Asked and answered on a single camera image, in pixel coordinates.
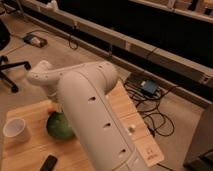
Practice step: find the power strip on floor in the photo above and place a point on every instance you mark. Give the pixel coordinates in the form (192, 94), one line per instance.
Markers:
(35, 40)

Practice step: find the green bowl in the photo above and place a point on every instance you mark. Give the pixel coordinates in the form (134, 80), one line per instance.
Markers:
(58, 126)

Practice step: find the white paper cup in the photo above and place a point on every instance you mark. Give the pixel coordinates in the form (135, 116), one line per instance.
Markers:
(16, 129)

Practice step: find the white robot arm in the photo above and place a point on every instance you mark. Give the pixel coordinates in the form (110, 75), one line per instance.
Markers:
(81, 92)

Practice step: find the white plastic bottle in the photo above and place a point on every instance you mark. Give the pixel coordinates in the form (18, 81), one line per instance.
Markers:
(131, 129)

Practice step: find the black office chair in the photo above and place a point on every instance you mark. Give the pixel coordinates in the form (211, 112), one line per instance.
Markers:
(4, 61)

